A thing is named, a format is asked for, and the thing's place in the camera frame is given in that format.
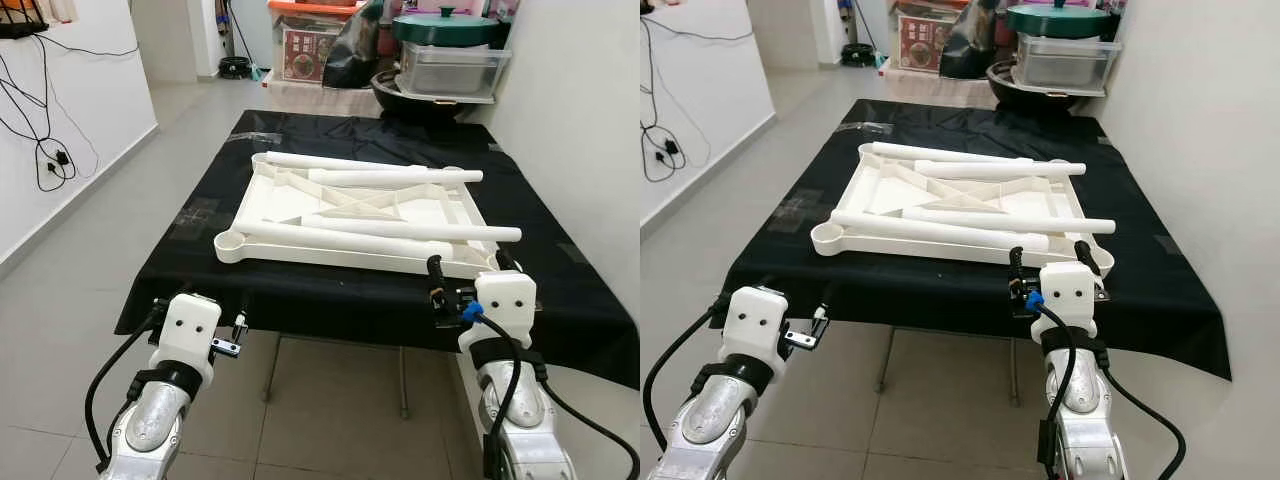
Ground white plastic children table top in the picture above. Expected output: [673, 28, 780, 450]
[809, 139, 1117, 278]
[214, 150, 503, 282]

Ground black tablecloth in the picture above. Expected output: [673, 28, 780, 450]
[712, 97, 1234, 382]
[114, 108, 641, 391]

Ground black wok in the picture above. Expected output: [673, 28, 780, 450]
[370, 68, 497, 127]
[985, 58, 1107, 114]

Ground beige patterned cloth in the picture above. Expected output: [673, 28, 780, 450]
[884, 62, 1003, 110]
[261, 72, 393, 120]

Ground clear plastic storage container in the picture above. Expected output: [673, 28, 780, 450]
[1011, 34, 1124, 99]
[396, 40, 512, 106]

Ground black plastic bag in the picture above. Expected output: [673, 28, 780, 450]
[938, 0, 1013, 82]
[321, 0, 403, 90]

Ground green pot lid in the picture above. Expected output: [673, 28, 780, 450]
[1004, 2, 1117, 41]
[391, 7, 502, 47]

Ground red printed carton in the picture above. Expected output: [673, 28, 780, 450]
[282, 27, 338, 84]
[896, 14, 958, 74]

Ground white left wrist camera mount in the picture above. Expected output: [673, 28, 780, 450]
[719, 284, 790, 375]
[157, 292, 223, 387]

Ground black hanging wall cables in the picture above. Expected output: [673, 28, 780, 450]
[640, 12, 717, 185]
[0, 36, 101, 194]

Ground thin black wall cable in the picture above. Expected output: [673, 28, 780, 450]
[33, 33, 141, 59]
[650, 12, 756, 44]

